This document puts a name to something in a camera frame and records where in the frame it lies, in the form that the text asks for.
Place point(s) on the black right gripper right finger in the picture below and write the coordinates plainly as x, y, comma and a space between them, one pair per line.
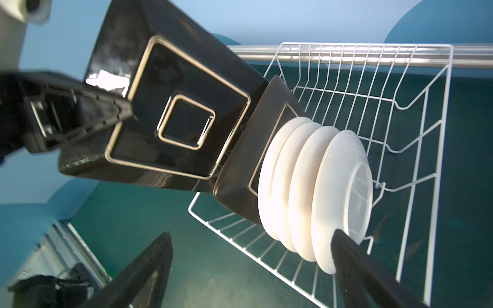
360, 277

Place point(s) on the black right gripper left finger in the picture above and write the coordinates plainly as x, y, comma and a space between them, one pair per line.
143, 282

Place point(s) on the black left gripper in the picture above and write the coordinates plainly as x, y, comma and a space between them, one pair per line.
44, 110

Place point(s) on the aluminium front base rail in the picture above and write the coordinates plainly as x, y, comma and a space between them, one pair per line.
61, 248

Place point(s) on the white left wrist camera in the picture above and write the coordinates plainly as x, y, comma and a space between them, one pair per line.
15, 17

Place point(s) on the white wire dish rack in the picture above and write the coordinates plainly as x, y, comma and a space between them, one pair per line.
395, 98

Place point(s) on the aluminium back frame rail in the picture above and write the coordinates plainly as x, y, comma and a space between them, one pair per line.
470, 56

